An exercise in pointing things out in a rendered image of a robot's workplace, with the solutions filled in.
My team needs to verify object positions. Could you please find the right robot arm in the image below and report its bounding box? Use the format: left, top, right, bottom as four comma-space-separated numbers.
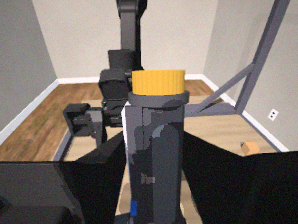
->
98, 0, 148, 108

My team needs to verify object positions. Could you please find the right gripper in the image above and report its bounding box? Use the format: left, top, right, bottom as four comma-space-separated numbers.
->
62, 99, 128, 148

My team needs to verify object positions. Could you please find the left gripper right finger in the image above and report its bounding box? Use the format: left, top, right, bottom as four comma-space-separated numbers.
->
182, 131, 298, 224

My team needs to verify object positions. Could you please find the grey metal overhead frame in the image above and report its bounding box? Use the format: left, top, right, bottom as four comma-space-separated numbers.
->
191, 0, 290, 114

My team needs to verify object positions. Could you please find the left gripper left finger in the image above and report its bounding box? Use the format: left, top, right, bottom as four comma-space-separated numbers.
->
0, 130, 127, 224

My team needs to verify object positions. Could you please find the small orange block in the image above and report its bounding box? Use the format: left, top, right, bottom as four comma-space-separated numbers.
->
241, 142, 260, 156

